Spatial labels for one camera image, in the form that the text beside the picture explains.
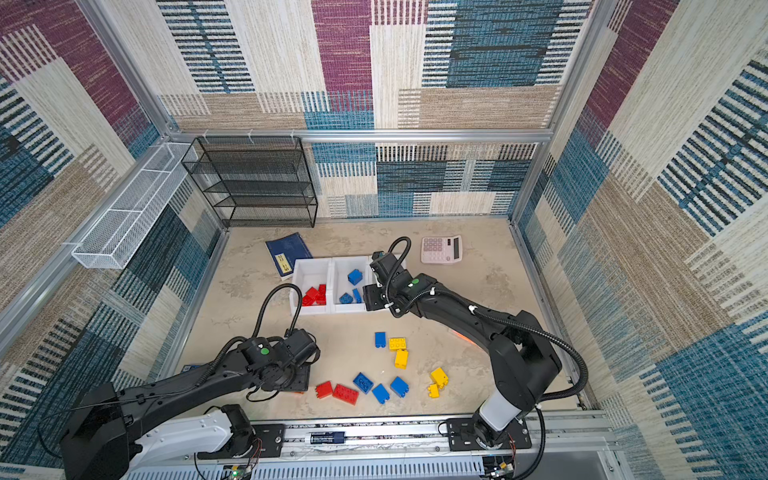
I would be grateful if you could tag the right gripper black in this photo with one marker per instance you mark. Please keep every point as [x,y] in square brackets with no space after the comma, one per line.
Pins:
[370,294]

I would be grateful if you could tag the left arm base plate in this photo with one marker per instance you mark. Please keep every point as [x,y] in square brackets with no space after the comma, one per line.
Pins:
[266,441]

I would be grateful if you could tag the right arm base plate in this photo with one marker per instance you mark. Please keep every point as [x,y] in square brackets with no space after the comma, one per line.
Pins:
[469,434]

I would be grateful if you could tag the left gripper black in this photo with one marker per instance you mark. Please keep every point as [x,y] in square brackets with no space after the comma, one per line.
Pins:
[303,379]

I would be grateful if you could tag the white bin middle compartment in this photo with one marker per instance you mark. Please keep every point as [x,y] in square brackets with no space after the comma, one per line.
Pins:
[342,266]

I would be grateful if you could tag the white bin left compartment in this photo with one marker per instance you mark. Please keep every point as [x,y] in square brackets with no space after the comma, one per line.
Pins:
[312,276]

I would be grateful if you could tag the black wire shelf rack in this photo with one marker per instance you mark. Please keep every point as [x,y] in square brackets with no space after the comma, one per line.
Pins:
[254,181]

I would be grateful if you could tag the white wire mesh basket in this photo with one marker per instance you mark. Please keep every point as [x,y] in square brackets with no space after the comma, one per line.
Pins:
[122,228]

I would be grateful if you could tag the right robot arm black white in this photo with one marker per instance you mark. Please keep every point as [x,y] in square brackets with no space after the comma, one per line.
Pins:
[529,365]

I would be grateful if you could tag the yellow lego brick top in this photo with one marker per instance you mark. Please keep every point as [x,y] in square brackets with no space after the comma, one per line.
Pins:
[397,344]

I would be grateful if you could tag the red lego small square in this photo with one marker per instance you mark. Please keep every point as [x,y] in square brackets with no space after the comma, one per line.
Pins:
[324,390]

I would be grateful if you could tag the pink calculator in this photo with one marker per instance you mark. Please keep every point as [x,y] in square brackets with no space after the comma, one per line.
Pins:
[441,250]

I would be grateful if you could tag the red lego long brick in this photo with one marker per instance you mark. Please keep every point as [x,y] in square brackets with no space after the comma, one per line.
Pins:
[321,295]

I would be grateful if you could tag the yellow lego large brick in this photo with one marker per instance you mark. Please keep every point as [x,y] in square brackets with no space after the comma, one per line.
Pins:
[439,378]

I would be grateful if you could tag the blue lego square brick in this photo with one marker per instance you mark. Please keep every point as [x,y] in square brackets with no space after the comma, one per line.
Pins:
[380,339]

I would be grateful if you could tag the red lego flat brick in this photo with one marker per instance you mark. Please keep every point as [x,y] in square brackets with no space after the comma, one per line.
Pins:
[346,394]

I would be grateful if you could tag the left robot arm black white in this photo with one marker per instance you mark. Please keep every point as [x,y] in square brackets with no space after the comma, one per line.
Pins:
[101,434]

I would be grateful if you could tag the dark blue notebook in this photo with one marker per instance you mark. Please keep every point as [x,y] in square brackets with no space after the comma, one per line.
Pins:
[285,251]

